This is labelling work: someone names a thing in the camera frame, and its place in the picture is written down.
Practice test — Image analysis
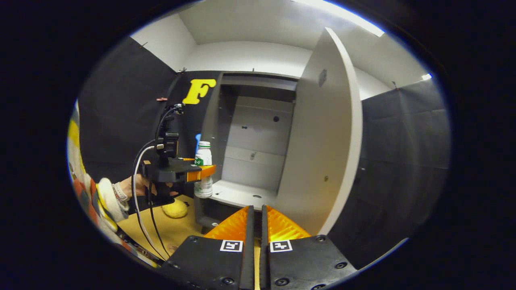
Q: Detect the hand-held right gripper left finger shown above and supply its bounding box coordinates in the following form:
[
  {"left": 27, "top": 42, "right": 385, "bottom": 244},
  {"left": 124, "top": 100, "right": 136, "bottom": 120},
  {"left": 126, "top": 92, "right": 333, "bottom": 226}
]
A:
[{"left": 158, "top": 205, "right": 256, "bottom": 290}]

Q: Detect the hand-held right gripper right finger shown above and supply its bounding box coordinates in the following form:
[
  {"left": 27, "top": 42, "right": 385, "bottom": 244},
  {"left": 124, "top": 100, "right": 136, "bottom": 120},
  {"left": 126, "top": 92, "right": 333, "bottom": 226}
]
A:
[{"left": 260, "top": 204, "right": 358, "bottom": 290}]

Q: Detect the white bottle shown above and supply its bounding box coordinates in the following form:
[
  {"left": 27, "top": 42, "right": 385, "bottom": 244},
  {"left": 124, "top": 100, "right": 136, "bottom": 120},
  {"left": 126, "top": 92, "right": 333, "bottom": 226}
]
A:
[{"left": 193, "top": 141, "right": 213, "bottom": 199}]

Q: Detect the beige cabinet door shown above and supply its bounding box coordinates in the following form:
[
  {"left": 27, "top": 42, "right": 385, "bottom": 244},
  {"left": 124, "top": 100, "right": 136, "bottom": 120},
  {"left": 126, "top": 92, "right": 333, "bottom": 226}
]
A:
[{"left": 274, "top": 27, "right": 363, "bottom": 236}]

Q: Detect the yellow lumpy object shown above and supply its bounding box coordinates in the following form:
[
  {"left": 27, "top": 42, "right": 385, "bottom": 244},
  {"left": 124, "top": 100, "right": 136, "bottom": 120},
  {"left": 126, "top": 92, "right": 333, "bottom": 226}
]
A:
[{"left": 162, "top": 200, "right": 189, "bottom": 219}]

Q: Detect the white wristband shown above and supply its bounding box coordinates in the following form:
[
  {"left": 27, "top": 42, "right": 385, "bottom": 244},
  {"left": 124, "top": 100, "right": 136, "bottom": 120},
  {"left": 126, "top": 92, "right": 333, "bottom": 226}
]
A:
[{"left": 112, "top": 182, "right": 130, "bottom": 202}]

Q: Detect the colourful striped garment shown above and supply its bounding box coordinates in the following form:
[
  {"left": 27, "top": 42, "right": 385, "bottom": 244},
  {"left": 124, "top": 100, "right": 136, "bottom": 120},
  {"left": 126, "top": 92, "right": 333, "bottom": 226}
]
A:
[{"left": 66, "top": 99, "right": 121, "bottom": 246}]

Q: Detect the black backdrop cloth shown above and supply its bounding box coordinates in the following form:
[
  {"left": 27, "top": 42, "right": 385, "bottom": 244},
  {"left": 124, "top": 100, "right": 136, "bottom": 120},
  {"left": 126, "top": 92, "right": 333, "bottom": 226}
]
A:
[{"left": 77, "top": 36, "right": 451, "bottom": 268}]

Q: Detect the long ceiling light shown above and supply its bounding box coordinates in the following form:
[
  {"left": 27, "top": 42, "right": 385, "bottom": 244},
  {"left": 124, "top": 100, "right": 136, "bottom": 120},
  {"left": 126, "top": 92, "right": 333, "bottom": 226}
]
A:
[{"left": 290, "top": 0, "right": 385, "bottom": 37}]

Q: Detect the white cable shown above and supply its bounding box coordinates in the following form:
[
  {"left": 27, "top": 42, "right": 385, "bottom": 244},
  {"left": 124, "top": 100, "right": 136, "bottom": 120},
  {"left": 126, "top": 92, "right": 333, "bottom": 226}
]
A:
[{"left": 132, "top": 145, "right": 166, "bottom": 260}]

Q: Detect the black cable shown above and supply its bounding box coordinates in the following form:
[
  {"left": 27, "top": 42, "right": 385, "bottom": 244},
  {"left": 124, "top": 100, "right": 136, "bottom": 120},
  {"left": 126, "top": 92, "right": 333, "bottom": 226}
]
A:
[{"left": 147, "top": 181, "right": 172, "bottom": 260}]

